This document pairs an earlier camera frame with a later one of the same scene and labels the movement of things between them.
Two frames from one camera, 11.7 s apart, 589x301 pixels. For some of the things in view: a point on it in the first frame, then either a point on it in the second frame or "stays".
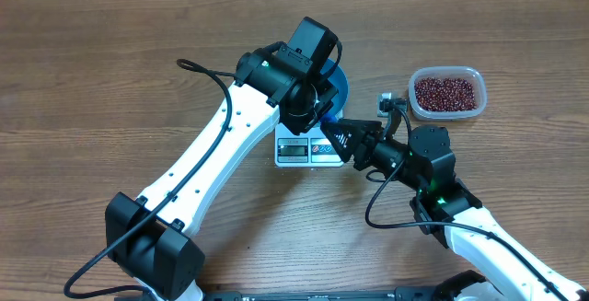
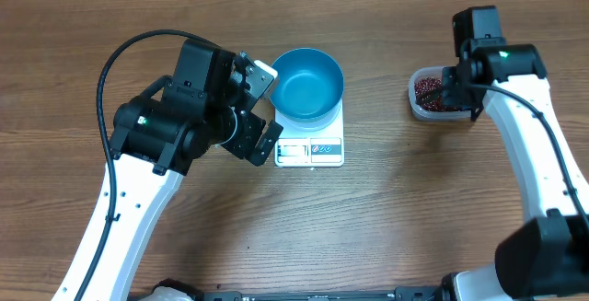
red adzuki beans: x=442 y=95 stays
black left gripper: x=299 y=126 -> x=244 y=146
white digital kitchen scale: x=311 y=148 stays
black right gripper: x=365 y=139 -> x=449 y=96
